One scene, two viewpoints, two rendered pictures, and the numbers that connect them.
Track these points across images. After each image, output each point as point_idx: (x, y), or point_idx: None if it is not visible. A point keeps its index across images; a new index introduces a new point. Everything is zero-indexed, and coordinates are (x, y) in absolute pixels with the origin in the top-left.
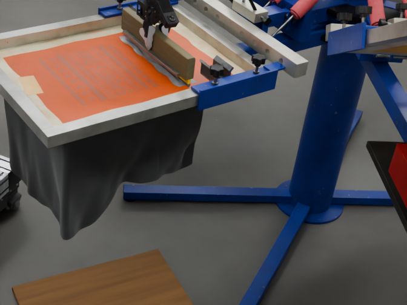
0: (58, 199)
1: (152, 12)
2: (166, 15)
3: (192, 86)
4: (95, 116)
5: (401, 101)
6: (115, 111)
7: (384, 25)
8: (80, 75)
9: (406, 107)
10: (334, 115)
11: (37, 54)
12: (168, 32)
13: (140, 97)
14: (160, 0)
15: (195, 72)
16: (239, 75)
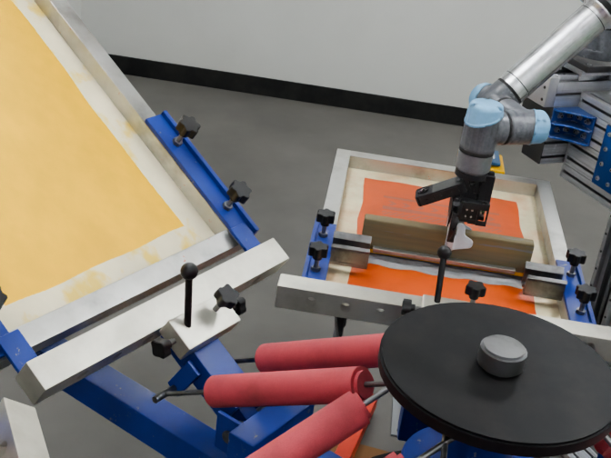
0: None
1: None
2: (428, 186)
3: (335, 224)
4: (344, 173)
5: (142, 396)
6: (342, 182)
7: (120, 70)
8: (443, 216)
9: (126, 390)
10: None
11: (510, 218)
12: (447, 241)
13: None
14: (452, 180)
15: (384, 273)
16: (324, 258)
